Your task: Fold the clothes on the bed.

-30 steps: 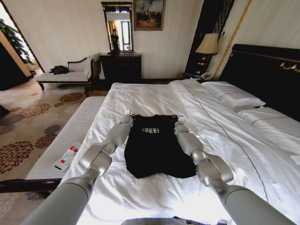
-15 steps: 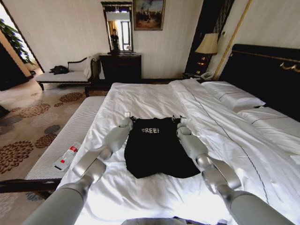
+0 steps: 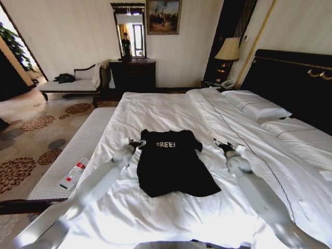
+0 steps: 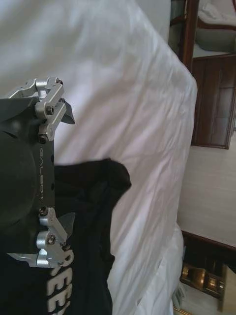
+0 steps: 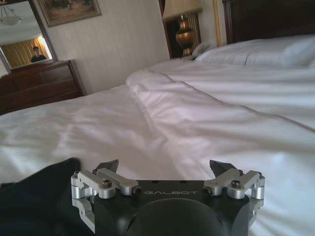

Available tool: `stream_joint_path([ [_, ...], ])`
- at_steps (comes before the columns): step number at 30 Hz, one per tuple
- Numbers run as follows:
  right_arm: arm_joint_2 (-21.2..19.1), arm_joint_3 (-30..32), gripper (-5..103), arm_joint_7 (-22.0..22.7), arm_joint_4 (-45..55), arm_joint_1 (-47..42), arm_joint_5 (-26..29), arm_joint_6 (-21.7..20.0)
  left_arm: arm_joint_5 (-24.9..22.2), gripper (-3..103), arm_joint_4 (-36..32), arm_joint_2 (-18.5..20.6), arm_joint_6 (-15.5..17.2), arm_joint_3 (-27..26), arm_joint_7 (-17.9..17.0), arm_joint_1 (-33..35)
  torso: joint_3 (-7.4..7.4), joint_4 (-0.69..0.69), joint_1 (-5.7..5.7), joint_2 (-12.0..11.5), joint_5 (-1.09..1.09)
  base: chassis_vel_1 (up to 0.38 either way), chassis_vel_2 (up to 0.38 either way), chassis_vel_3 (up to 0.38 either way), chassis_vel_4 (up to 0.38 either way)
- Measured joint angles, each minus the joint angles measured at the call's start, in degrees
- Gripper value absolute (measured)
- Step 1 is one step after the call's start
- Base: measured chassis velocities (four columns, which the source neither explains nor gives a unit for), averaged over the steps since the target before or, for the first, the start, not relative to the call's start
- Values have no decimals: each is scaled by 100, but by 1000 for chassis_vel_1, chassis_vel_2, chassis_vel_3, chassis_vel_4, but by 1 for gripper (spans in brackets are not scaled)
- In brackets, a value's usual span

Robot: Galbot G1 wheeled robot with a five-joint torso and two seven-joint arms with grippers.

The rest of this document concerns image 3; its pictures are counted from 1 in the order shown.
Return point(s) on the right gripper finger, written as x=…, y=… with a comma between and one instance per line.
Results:
x=218, y=142
x=229, y=143

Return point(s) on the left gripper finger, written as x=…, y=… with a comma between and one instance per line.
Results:
x=141, y=141
x=142, y=146

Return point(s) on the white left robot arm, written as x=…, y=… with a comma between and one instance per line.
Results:
x=96, y=181

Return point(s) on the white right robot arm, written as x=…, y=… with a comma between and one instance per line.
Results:
x=252, y=192

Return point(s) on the white ribbed bed bench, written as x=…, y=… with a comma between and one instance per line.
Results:
x=72, y=155

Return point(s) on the white duvet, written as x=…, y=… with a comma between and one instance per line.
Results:
x=197, y=166

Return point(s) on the black t-shirt with FREE print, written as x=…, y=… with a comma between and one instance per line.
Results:
x=171, y=166

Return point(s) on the white pillow with dark piping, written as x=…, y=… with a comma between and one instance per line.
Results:
x=301, y=135
x=256, y=106

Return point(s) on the dark wooden nightstand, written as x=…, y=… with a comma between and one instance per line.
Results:
x=210, y=84

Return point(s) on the white desk telephone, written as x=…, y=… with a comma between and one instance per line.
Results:
x=227, y=83

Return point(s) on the clear plastic water bottle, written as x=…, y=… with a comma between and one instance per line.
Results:
x=74, y=173

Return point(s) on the dark wooden dresser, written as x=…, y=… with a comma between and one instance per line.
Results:
x=132, y=75

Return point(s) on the white draped cloth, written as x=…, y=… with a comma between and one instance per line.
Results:
x=97, y=75

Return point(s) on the beige shade table lamp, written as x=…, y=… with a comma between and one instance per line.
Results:
x=227, y=55

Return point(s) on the white cushioned chaise longue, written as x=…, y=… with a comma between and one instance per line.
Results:
x=72, y=84

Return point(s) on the dark wooden headboard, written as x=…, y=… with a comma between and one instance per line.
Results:
x=293, y=77

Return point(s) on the black bag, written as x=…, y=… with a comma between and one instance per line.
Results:
x=64, y=77

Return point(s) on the person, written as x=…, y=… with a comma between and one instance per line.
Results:
x=126, y=44

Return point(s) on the white robot front shell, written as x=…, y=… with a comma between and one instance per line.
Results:
x=166, y=245

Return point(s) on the gold framed painting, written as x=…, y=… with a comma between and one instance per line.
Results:
x=163, y=16

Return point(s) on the green leafy plant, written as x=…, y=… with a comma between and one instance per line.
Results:
x=15, y=48

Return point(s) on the dark framed wall mirror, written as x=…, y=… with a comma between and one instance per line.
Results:
x=128, y=28

